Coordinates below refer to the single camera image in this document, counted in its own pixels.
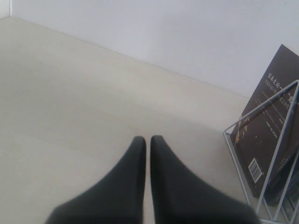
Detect white wire book rack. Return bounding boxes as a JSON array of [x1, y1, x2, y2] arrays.
[[222, 80, 299, 224]]

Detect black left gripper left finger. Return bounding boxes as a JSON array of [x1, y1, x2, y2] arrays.
[[46, 136, 146, 224]]

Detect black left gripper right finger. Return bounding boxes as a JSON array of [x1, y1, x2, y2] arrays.
[[150, 135, 259, 224]]

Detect dark grey leftmost book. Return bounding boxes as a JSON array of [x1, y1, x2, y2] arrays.
[[230, 45, 299, 197]]

